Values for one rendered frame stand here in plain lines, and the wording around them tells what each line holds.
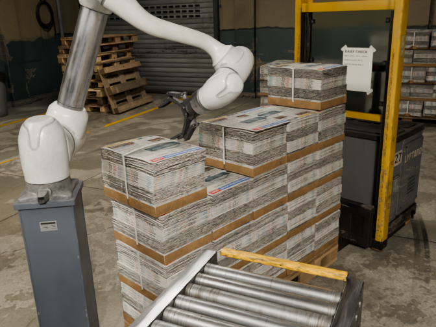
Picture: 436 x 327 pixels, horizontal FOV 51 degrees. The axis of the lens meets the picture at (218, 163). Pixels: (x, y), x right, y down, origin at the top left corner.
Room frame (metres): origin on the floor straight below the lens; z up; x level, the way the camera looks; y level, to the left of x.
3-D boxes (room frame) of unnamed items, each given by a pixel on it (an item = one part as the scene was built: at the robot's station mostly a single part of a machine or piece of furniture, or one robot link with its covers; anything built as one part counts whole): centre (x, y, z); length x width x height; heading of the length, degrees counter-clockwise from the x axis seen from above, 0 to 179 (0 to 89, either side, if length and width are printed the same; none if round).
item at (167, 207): (1.81, 0.21, 0.86); 0.29 x 0.16 x 0.04; 135
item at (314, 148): (2.53, -0.34, 0.86); 0.38 x 0.29 x 0.04; 45
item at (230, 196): (2.22, -0.04, 0.42); 1.17 x 0.39 x 0.83; 135
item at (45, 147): (1.56, 0.61, 1.17); 0.18 x 0.16 x 0.22; 179
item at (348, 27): (3.06, -0.87, 1.28); 0.57 x 0.01 x 0.65; 45
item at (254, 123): (2.30, -0.15, 1.06); 0.37 x 0.29 x 0.01; 46
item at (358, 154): (3.31, -1.12, 0.40); 0.69 x 0.55 x 0.80; 45
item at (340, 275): (1.32, -0.20, 0.81); 0.43 x 0.03 x 0.02; 64
